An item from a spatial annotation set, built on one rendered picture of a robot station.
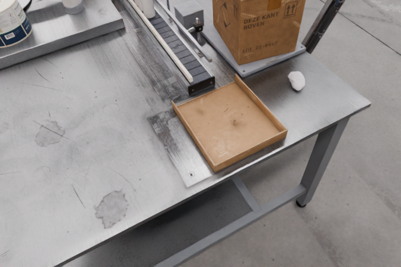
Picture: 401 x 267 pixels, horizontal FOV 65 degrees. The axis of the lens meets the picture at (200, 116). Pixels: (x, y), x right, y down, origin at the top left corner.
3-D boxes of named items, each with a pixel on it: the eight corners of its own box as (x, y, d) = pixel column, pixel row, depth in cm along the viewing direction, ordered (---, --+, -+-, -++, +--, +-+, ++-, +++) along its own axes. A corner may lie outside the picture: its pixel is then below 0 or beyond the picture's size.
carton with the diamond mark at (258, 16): (212, 24, 138) (210, -38, 118) (262, 12, 142) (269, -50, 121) (238, 66, 119) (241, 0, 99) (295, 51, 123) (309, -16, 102)
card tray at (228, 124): (172, 108, 110) (171, 100, 107) (236, 81, 117) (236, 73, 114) (215, 173, 92) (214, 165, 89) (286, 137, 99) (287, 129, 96)
